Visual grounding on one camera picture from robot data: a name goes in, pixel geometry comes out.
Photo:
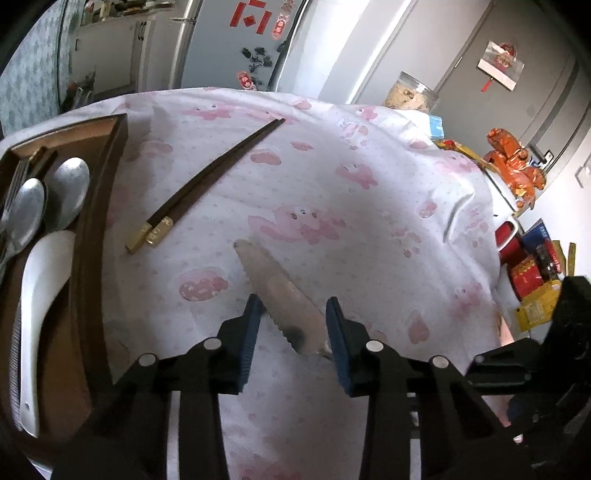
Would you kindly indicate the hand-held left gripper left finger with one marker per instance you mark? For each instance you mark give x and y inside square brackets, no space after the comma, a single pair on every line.
[251,341]

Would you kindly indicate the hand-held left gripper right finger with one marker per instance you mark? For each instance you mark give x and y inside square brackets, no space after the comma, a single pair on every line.
[339,350]

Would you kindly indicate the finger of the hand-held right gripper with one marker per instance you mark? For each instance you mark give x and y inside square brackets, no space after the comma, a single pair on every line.
[508,369]

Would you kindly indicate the steel serrated knife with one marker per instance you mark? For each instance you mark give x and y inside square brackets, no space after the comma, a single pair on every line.
[277,295]

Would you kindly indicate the brown wooden tray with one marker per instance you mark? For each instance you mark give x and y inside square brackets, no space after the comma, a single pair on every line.
[97,230]

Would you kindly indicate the white ceramic spoon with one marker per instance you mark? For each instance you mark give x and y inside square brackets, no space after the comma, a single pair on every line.
[41,300]

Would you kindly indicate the large steel spoon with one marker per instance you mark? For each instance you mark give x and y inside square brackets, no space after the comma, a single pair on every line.
[68,194]
[27,212]

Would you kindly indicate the yellow packet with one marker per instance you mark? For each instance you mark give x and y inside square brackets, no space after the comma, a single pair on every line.
[538,307]

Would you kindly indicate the red box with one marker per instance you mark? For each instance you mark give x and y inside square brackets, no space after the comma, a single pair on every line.
[524,277]

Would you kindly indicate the pink printed tablecloth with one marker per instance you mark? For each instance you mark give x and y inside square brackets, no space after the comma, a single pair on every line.
[346,230]

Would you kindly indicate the blue box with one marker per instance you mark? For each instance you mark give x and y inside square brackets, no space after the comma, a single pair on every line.
[535,235]

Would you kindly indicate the gold-tipped dark chopstick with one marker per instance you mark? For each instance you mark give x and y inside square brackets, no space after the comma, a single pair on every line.
[138,237]
[159,230]

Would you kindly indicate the orange snack bags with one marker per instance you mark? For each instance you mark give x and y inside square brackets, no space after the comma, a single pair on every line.
[517,161]

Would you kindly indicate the blue face mask pack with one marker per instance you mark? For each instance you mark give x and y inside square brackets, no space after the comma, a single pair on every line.
[436,127]

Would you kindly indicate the grey door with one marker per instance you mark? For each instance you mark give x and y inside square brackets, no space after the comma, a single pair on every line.
[545,101]

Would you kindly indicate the silver refrigerator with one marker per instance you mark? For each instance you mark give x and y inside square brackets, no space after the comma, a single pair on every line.
[217,46]

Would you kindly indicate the kitchen counter cabinet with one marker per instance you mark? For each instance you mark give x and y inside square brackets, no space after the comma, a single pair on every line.
[111,55]

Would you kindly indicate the wall calendar with red tassel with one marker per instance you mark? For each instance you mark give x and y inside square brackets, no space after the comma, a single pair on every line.
[501,64]

